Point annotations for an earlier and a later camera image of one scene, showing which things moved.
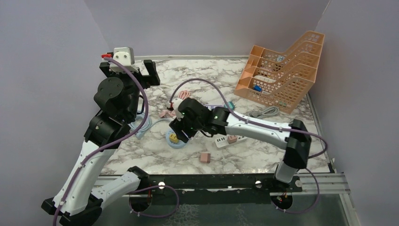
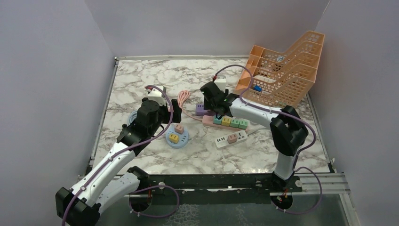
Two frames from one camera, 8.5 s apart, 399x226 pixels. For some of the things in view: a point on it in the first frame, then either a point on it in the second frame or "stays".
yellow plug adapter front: x=173 y=138 stays
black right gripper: x=179 y=127 to x=208 y=105
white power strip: x=222 y=142 stays
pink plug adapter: x=232 y=139 stays
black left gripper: x=153 y=76 to x=177 y=111
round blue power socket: x=180 y=144 stays
